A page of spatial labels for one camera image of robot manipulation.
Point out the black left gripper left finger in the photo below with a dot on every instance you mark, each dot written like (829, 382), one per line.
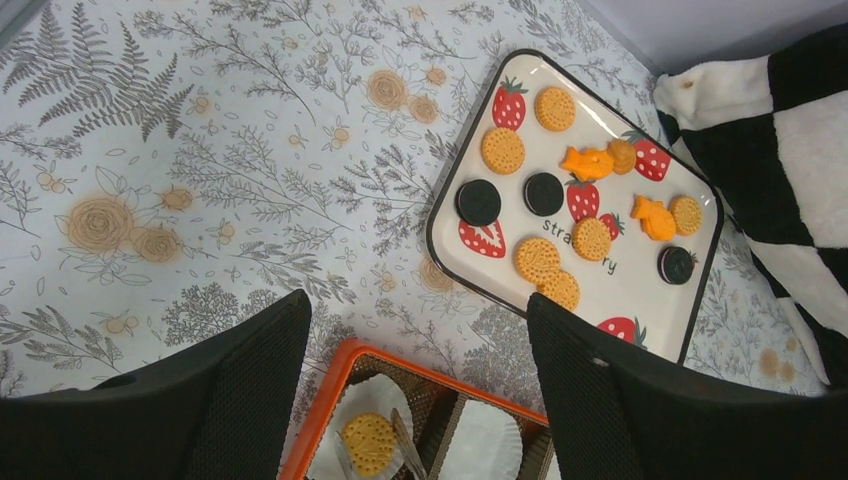
(219, 409)

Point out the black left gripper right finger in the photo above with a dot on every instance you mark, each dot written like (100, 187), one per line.
(617, 411)

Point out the round yellow biscuit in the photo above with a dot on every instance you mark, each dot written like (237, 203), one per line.
(536, 259)
(502, 150)
(591, 239)
(371, 443)
(562, 288)
(687, 215)
(555, 109)

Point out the orange cookie tin box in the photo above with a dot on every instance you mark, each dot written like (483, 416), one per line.
(436, 401)

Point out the metal serving tongs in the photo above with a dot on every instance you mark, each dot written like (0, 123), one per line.
(407, 447)

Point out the white paper cupcake liner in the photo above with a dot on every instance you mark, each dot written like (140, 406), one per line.
(486, 444)
(378, 394)

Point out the black sandwich cookie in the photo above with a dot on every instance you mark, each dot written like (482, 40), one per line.
(676, 265)
(543, 194)
(478, 203)

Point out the orange fish shaped cookie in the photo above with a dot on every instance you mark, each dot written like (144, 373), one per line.
(589, 164)
(655, 220)

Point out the strawberry print white tray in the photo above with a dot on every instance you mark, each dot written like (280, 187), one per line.
(623, 294)

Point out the small swirl orange cookie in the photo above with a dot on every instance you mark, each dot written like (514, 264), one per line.
(623, 154)

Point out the checkered black white blanket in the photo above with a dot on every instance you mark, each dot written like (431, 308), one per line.
(770, 133)

